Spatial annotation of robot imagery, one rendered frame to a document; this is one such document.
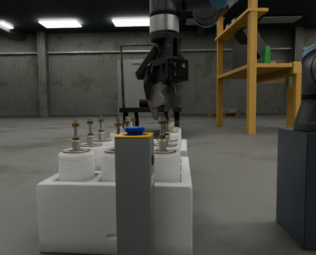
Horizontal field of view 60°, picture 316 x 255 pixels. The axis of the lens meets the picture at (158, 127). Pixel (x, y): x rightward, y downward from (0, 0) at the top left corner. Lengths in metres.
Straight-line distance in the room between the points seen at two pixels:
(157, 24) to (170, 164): 0.34
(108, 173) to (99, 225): 0.13
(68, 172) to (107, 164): 0.11
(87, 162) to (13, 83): 11.45
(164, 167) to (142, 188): 0.16
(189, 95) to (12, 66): 6.92
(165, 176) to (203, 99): 10.00
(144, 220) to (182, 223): 0.16
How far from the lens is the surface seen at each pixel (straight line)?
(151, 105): 0.70
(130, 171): 0.54
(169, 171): 0.70
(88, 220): 0.74
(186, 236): 0.72
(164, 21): 0.71
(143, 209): 0.56
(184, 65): 0.69
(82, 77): 11.10
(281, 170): 0.92
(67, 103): 11.24
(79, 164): 0.75
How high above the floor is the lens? 0.37
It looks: 4 degrees down
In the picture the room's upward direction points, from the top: 1 degrees counter-clockwise
